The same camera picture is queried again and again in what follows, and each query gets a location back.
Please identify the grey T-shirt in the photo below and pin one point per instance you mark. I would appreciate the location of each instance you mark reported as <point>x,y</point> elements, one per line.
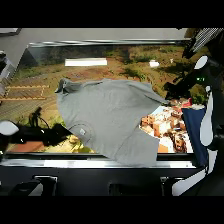
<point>110,113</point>

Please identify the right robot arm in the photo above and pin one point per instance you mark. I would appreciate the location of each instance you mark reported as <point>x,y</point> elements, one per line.
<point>213,83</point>

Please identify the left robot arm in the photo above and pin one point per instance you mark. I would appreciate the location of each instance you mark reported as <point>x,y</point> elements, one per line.
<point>30,135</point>

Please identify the dark blue garment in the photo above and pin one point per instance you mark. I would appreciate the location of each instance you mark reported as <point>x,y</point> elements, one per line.
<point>192,133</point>

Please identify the silver frame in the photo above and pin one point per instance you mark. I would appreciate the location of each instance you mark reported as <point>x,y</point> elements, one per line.
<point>83,164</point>

